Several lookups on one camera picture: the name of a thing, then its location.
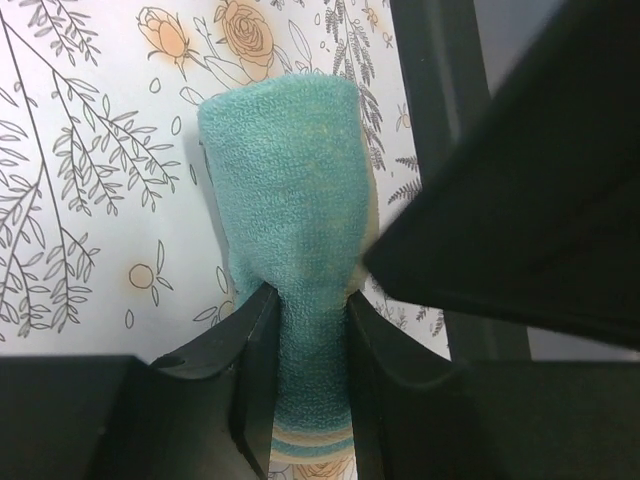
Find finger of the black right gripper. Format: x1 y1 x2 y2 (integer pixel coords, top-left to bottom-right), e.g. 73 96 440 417
364 1 639 349

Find green yellow cloth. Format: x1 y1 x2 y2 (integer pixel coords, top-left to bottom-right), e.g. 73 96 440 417
197 74 379 464

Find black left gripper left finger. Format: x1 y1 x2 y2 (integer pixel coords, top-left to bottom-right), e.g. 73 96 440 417
1 285 280 479

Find floral patterned table mat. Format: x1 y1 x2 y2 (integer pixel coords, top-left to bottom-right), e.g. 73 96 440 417
1 1 448 360

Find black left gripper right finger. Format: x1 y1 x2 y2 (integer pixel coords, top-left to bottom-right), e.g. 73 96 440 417
347 293 639 479

